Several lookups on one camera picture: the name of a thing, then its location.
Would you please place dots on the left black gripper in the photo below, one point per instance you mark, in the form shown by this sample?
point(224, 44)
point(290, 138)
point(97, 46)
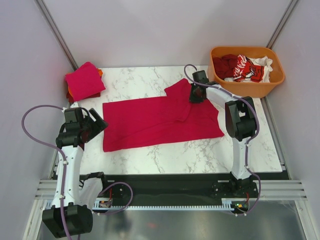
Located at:
point(98, 126)

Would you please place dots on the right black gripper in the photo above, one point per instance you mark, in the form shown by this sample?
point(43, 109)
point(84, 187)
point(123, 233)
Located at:
point(192, 98)

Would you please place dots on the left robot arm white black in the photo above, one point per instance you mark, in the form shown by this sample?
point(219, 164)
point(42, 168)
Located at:
point(70, 212)

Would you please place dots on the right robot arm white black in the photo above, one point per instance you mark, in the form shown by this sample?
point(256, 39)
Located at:
point(241, 120)

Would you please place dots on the dark red crumpled t shirt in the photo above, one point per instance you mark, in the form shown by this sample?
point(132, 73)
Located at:
point(224, 66)

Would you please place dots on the folded dark red t shirt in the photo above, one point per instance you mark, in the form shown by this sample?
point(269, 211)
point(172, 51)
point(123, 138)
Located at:
point(81, 94)

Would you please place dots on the orange plastic basket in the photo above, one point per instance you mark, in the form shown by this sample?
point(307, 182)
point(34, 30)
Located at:
point(254, 90)

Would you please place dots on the folded pink t shirt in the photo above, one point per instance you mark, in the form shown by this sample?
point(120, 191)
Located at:
point(85, 77)

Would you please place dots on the folded orange t shirt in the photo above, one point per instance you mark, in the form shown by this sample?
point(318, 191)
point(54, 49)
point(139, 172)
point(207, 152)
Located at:
point(100, 72)

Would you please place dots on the red white printed t shirt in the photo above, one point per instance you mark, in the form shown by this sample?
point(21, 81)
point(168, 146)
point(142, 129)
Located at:
point(251, 70)

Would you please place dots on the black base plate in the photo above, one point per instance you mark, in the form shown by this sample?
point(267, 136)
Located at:
point(175, 189)

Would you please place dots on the grey slotted cable duct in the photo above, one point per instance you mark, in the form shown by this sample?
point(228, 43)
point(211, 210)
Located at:
point(102, 205)

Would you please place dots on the left aluminium frame post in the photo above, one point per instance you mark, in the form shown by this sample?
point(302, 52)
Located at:
point(56, 32)

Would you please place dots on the aluminium frame post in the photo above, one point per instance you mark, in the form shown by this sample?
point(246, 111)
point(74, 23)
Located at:
point(56, 32)
point(282, 23)

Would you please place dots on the right aluminium frame post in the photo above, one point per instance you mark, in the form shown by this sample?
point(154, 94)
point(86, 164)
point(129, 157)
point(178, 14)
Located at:
point(282, 23)

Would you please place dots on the aluminium rail profile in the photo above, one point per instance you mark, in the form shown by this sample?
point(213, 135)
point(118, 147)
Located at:
point(271, 190)

